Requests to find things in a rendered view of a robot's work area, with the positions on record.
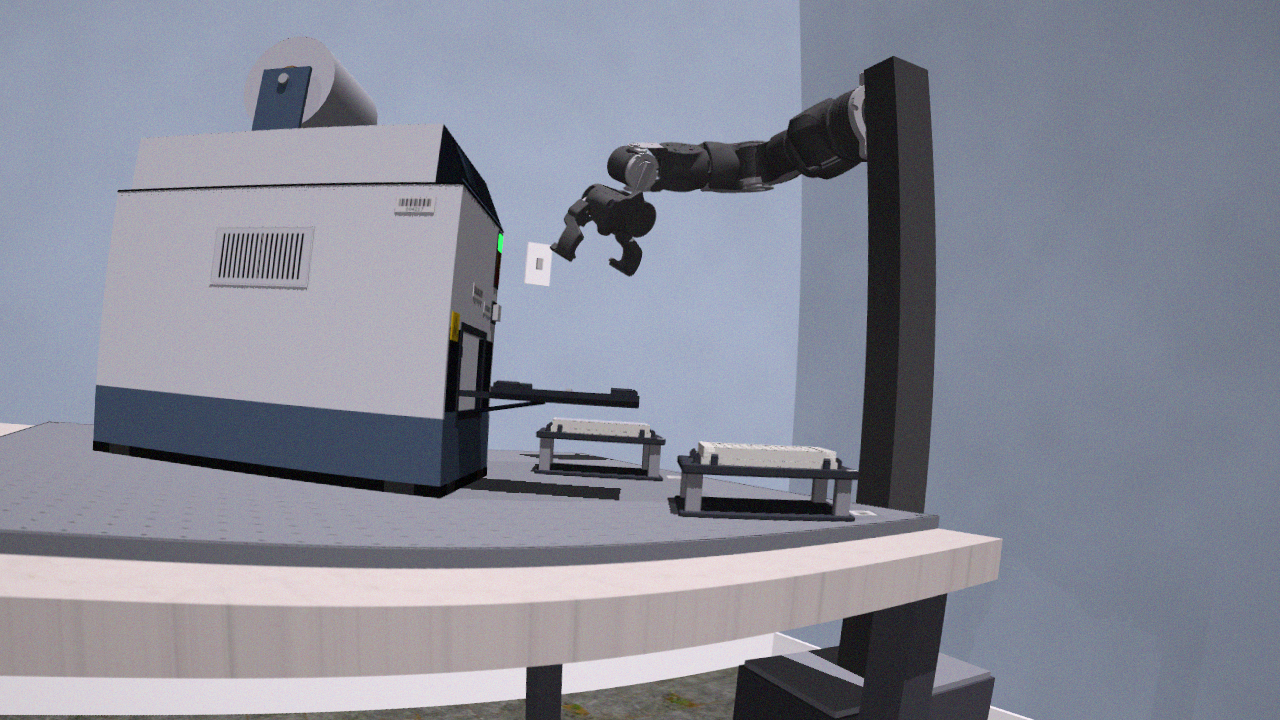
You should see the white cylinder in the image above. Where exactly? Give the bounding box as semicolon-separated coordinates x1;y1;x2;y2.
243;36;378;128

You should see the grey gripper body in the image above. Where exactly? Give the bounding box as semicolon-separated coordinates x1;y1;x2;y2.
581;160;657;238

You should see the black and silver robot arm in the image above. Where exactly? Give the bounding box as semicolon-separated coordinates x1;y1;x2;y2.
607;72;867;193

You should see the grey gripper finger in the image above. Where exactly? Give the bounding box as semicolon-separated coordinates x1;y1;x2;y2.
550;196;593;263
609;229;643;277

